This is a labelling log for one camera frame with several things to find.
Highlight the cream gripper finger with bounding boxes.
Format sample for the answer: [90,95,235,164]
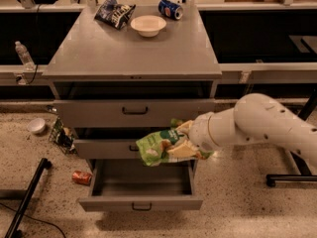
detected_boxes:
[167,140,199,158]
[176,120,193,136]

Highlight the green rice chip bag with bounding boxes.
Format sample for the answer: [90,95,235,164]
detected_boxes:
[136,119,214,167]

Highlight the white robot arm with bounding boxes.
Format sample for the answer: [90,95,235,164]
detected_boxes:
[167,93,317,166]

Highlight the bottom grey drawer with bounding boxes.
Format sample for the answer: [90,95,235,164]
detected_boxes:
[78,159,203,211]

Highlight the grey drawer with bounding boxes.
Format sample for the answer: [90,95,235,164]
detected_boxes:
[74,139,140,159]
[53,99,214,128]
[78,159,203,211]

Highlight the grey drawer cabinet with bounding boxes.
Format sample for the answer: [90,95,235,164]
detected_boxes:
[42,4,223,177]

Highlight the middle grey drawer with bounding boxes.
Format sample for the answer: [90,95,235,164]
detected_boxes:
[74,139,140,159]

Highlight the top grey drawer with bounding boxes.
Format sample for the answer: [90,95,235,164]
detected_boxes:
[53,99,214,128]

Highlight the green snack bag on floor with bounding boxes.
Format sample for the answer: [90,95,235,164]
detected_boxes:
[49,117,76,154]

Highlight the dark blue chip bag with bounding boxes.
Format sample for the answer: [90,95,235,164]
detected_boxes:
[94,0,136,30]

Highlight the white bowl on cabinet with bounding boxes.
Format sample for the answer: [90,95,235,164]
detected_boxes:
[131,15,166,38]

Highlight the orange soda can on floor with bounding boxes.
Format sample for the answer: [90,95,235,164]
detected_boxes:
[71,171,92,185]

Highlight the blue soda can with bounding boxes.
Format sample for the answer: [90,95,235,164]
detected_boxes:
[158,0,183,20]

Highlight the white bowl on floor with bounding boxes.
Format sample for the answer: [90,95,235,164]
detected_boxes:
[27,118,46,134]

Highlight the clear plastic water bottle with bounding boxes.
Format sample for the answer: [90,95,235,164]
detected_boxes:
[15,41,36,71]

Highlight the black stand leg left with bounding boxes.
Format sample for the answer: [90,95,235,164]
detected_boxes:
[0,158,52,238]

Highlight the black table frame right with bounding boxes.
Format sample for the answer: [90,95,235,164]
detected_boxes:
[265,89,317,187]

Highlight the black floor cable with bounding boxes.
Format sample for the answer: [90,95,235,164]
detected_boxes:
[0,201,67,238]

